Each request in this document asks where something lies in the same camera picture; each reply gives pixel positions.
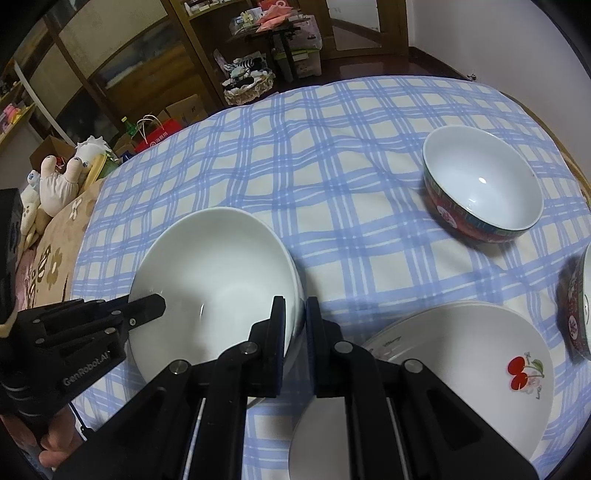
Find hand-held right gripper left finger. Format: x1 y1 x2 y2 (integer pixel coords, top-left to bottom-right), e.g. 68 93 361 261
53 295 286 480

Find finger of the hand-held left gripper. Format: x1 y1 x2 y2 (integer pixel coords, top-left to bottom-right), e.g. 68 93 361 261
17 293 167 348

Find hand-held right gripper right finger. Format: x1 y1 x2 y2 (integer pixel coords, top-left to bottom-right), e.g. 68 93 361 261
305 296 539 480

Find white cartoon print bowl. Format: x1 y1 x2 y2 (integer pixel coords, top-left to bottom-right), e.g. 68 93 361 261
128 207 306 384

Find white cherry print plate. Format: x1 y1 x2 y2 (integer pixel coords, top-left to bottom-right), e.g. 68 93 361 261
288 302 555 480
361 302 467 365

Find large red patterned bowl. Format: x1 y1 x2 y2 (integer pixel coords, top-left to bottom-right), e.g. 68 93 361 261
422 126 546 244

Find small red patterned bowl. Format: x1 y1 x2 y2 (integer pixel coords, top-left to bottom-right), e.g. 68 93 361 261
566 242 591 363

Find person's left hand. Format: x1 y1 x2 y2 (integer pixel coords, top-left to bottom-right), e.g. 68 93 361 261
39 406 90 468

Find floral beige blanket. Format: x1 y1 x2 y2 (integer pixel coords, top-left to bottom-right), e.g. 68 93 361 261
16 178 109 315

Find yellow green package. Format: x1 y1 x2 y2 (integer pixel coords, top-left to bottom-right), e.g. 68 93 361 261
85 150 121 185

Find cream plush toy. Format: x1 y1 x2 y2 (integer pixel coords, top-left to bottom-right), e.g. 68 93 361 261
18 170 47 245

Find white spiky plush toy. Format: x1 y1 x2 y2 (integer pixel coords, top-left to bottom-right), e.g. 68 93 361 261
74 135 114 162

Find red paper bag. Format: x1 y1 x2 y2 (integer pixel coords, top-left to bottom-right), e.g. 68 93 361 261
134 114 182 155

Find cardboard box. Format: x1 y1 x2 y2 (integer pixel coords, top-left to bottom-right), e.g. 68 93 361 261
30 135 77 172
165 93 211 127

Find blue plaid cloth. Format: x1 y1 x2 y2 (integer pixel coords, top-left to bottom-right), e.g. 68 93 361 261
69 74 591 480

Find small cluttered shelf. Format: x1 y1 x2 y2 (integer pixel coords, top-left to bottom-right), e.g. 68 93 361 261
0 60 37 146

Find wicker basket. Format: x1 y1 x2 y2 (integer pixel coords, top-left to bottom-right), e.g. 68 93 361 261
223 74 276 106

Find wooden cabinet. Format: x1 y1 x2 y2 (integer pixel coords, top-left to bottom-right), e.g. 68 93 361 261
0 0 411 153

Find black white striped toy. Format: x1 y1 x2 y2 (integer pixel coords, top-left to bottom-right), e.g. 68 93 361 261
228 54 271 83

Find black metal stand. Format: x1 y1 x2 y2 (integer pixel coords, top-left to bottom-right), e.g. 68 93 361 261
238 21 305 84

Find clear plastic storage box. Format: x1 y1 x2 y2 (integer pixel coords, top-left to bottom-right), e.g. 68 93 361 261
272 14 324 79

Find pink packets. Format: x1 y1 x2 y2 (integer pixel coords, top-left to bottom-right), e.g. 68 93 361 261
254 0 296 31

